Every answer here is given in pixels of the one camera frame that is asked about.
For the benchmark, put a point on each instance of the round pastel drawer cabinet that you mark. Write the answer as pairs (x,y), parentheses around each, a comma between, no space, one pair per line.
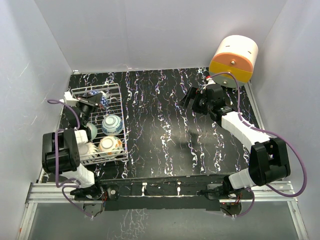
(235,58)

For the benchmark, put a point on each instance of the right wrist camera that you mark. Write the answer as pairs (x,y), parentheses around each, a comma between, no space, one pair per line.
(210,81)

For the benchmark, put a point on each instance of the white wire dish rack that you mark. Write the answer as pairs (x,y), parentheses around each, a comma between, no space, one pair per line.
(114,107)

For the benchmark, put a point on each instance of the red patterned bowl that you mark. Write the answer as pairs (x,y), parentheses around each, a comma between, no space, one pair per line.
(104,98)

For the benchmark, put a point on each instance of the white floral bowl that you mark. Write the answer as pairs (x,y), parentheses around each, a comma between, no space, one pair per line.
(109,147)

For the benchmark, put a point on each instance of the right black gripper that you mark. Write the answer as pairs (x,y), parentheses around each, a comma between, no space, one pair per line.
(192,94)

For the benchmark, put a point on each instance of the blue patterned bowl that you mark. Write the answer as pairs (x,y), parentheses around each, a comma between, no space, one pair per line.
(112,125)

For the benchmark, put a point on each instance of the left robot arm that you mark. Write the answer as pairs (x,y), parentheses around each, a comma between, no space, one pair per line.
(64,150)

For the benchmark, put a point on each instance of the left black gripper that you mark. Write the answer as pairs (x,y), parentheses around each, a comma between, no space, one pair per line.
(91,101)

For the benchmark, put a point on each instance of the mint green bowl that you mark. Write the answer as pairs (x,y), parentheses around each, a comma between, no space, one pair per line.
(93,130)

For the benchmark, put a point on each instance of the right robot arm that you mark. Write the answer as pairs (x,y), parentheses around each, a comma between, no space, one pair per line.
(268,157)

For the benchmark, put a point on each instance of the aluminium frame rail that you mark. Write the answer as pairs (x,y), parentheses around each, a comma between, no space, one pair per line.
(174,156)

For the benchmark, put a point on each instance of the white bowl orange rim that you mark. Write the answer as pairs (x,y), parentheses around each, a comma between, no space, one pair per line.
(87,151)

